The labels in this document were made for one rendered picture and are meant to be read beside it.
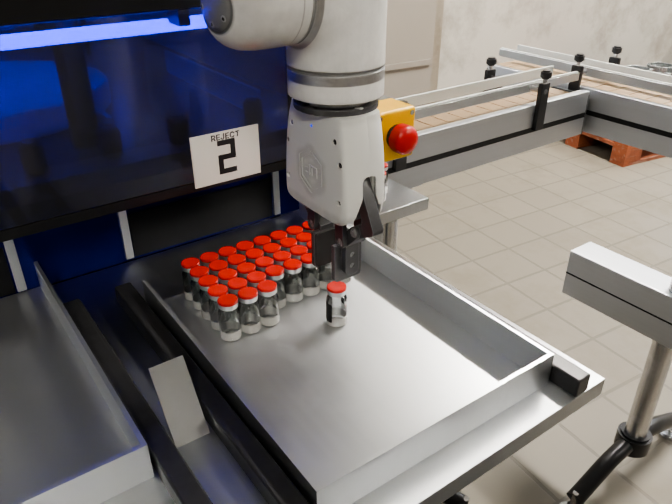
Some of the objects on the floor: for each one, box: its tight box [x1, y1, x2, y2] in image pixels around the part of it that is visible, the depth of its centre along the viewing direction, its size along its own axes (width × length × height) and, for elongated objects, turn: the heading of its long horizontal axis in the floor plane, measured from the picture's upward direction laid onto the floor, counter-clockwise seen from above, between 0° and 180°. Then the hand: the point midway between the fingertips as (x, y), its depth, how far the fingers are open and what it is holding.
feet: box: [560, 412, 672, 504], centre depth 156 cm, size 8×50×14 cm, turn 126°
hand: (336, 251), depth 62 cm, fingers open, 3 cm apart
